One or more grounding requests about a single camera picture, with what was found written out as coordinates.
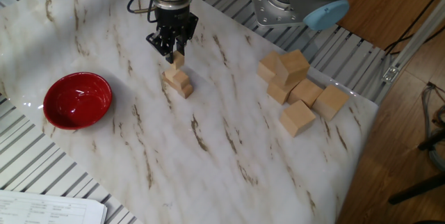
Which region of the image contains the black floor cable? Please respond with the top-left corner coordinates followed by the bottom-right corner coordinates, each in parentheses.
top-left (384, 0), bottom-right (445, 56)

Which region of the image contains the white printed paper stack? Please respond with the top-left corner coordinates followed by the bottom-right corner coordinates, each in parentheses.
top-left (0, 189), bottom-right (108, 224)

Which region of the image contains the white marble pattern board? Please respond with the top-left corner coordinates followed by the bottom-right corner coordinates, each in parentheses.
top-left (0, 0), bottom-right (379, 224)

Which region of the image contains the large wooden cube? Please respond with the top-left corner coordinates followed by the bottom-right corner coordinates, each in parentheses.
top-left (257, 51), bottom-right (282, 83)
top-left (286, 79), bottom-right (323, 110)
top-left (276, 49), bottom-right (311, 88)
top-left (266, 76), bottom-right (296, 106)
top-left (279, 99), bottom-right (317, 138)
top-left (311, 84), bottom-right (350, 122)

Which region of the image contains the aluminium frame profile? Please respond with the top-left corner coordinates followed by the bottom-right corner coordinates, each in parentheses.
top-left (374, 0), bottom-right (445, 106)

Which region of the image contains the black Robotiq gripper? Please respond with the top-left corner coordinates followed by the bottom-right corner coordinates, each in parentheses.
top-left (145, 5), bottom-right (200, 65)

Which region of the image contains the grey cable bundle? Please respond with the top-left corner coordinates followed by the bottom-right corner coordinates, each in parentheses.
top-left (421, 81), bottom-right (445, 172)

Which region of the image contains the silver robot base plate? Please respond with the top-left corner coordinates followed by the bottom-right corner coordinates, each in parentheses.
top-left (248, 0), bottom-right (314, 29)

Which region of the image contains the black chair base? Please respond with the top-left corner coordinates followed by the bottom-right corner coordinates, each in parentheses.
top-left (387, 129), bottom-right (445, 206)

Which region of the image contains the red bowl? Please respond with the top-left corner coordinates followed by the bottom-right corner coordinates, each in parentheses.
top-left (42, 72), bottom-right (113, 131)

